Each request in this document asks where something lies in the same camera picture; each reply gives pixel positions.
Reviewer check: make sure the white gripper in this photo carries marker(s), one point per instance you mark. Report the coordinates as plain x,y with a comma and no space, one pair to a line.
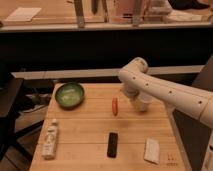
129,91

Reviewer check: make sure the orange red pepper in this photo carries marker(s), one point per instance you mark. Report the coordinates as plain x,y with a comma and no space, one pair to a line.
115,106

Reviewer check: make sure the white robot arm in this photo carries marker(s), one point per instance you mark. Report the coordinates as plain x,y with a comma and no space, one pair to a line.
194,102

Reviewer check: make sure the white paper cup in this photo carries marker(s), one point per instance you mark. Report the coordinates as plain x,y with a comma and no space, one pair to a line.
142,102

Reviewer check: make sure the black remote control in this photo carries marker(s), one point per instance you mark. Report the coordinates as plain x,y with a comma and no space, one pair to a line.
112,145

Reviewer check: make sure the green bowl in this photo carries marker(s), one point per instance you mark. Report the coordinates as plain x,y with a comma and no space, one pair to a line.
69,95

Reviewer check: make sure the white plastic bottle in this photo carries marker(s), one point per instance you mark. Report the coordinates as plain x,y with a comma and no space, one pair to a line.
50,141

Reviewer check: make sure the black office chair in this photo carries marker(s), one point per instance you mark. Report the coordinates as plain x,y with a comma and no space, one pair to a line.
12,101

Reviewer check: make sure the white paper sheet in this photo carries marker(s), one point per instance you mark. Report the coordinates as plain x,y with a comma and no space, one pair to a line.
22,14

